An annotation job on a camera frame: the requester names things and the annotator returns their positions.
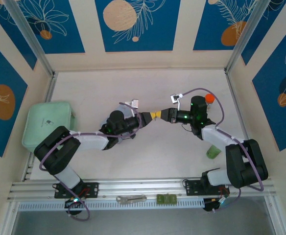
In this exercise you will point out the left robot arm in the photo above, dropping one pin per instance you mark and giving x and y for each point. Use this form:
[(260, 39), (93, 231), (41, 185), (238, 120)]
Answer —
[(59, 151)]

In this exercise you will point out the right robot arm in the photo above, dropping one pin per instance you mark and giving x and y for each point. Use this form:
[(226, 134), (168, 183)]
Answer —
[(243, 159)]

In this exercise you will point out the orange cap bottle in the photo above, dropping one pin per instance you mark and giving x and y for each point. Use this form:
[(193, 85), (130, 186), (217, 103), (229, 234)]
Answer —
[(209, 98)]

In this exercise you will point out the green cylinder cup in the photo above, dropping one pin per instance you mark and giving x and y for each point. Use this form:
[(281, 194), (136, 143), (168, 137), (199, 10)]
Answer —
[(213, 152)]

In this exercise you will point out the mint green zip case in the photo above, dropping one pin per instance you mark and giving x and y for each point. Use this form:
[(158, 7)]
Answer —
[(45, 122)]

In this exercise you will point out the green terminal block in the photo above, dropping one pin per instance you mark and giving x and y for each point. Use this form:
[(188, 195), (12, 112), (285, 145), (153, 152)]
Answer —
[(160, 198), (173, 198), (166, 198)]

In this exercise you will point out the black right controller box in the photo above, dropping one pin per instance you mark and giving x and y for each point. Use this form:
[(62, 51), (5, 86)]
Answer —
[(212, 204)]

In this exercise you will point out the black controller box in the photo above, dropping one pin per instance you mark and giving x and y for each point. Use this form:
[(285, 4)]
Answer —
[(212, 204), (72, 204)]

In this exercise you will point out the black left controller box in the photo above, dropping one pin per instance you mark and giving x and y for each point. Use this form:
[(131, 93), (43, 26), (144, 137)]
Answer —
[(72, 204)]

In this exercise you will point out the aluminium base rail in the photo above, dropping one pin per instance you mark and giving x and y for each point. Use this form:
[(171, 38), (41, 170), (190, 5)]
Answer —
[(138, 188)]

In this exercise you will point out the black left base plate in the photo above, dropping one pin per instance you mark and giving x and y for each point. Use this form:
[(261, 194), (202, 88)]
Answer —
[(91, 189)]

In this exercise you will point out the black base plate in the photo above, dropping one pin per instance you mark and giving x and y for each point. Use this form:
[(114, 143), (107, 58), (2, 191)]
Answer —
[(91, 189), (193, 188)]

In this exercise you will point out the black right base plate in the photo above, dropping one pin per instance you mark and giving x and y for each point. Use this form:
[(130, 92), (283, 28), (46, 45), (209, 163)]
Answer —
[(193, 188)]

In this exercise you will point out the aluminium frame post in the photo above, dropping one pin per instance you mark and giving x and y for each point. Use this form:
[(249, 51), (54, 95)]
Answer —
[(30, 36), (245, 36)]

